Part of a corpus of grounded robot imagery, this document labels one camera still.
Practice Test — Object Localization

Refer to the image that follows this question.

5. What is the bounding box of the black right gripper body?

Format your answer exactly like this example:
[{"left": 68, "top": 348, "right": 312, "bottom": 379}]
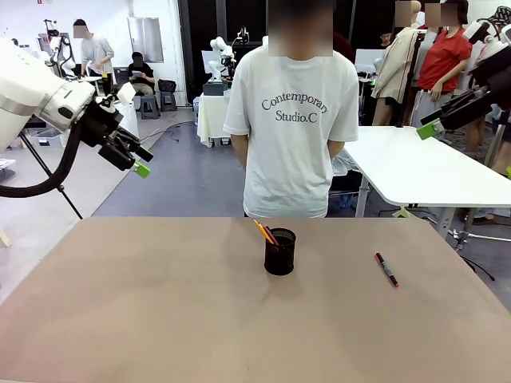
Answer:
[{"left": 473, "top": 49, "right": 511, "bottom": 115}]

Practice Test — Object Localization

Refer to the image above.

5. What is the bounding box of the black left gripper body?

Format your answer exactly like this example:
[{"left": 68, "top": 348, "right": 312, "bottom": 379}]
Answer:
[{"left": 79, "top": 99, "right": 139, "bottom": 148}]

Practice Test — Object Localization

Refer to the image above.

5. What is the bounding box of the person's right forearm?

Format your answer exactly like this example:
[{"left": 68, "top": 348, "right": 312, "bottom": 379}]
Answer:
[{"left": 231, "top": 133, "right": 251, "bottom": 171}]

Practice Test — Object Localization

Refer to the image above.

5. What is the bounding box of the person's left forearm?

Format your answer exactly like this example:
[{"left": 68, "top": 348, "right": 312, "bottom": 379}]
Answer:
[{"left": 327, "top": 139, "right": 347, "bottom": 160}]

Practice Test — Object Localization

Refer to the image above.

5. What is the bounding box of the black mesh pen holder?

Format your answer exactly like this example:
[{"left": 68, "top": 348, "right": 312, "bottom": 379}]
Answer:
[{"left": 263, "top": 227, "right": 297, "bottom": 277}]

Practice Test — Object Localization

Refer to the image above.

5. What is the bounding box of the white floor appliance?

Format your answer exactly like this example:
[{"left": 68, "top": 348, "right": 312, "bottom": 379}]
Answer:
[{"left": 113, "top": 101, "right": 140, "bottom": 139}]

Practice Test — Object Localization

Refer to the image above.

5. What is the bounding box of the white side table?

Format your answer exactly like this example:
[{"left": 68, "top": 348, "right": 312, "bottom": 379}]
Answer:
[{"left": 343, "top": 125, "right": 511, "bottom": 240}]

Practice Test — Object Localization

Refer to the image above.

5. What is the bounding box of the figure in red t-shirt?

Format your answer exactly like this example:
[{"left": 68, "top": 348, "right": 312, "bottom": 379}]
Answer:
[{"left": 410, "top": 0, "right": 474, "bottom": 129}]

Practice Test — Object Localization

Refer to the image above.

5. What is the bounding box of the grey plastic stool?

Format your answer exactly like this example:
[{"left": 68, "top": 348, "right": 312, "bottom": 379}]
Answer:
[
  {"left": 139, "top": 95, "right": 162, "bottom": 120},
  {"left": 159, "top": 91, "right": 179, "bottom": 113}
]

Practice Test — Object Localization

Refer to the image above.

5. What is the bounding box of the seated person in black shirt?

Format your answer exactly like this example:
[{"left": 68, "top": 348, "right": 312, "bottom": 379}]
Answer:
[{"left": 126, "top": 51, "right": 156, "bottom": 97}]

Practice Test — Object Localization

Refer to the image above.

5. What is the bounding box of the person in light grey shirt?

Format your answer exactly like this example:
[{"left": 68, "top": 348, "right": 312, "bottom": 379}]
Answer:
[{"left": 73, "top": 18, "right": 116, "bottom": 79}]

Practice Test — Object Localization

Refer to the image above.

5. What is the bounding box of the black tripod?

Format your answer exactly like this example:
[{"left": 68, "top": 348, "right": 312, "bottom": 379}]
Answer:
[{"left": 19, "top": 133, "right": 84, "bottom": 220}]

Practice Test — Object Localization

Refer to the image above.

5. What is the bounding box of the table with white cloth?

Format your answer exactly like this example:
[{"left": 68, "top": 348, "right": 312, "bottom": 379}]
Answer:
[{"left": 197, "top": 91, "right": 236, "bottom": 148}]

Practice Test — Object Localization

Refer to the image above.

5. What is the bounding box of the white background board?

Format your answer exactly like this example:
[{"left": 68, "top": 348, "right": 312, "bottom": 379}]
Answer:
[{"left": 354, "top": 49, "right": 384, "bottom": 77}]

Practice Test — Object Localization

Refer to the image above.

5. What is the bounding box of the black box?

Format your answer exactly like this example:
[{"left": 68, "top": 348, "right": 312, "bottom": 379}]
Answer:
[{"left": 202, "top": 81, "right": 228, "bottom": 97}]

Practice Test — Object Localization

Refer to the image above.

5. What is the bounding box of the metal floor stand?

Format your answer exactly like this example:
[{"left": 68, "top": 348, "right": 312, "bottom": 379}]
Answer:
[{"left": 446, "top": 227, "right": 511, "bottom": 253}]

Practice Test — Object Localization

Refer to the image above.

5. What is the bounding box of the black marker with red cap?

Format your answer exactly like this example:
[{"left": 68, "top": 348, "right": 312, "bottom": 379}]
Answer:
[{"left": 374, "top": 251, "right": 401, "bottom": 289}]

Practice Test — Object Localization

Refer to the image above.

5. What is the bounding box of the person in white t-shirt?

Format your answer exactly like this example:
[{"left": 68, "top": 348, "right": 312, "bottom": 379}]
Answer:
[{"left": 222, "top": 0, "right": 359, "bottom": 219}]

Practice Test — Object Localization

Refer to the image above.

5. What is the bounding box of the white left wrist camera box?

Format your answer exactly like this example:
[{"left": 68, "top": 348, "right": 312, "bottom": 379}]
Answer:
[{"left": 115, "top": 81, "right": 137, "bottom": 104}]

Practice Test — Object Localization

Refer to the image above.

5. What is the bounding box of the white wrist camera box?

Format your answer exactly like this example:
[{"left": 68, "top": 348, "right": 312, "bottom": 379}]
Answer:
[
  {"left": 462, "top": 19, "right": 500, "bottom": 45},
  {"left": 115, "top": 81, "right": 137, "bottom": 104}
]

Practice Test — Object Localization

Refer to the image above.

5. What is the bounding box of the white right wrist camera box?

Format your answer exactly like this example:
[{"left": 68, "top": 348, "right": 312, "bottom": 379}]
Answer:
[{"left": 462, "top": 19, "right": 500, "bottom": 45}]

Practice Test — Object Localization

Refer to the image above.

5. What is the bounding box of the silver wall panel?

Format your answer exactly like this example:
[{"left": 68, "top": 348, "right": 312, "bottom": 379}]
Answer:
[{"left": 127, "top": 16, "right": 164, "bottom": 64}]

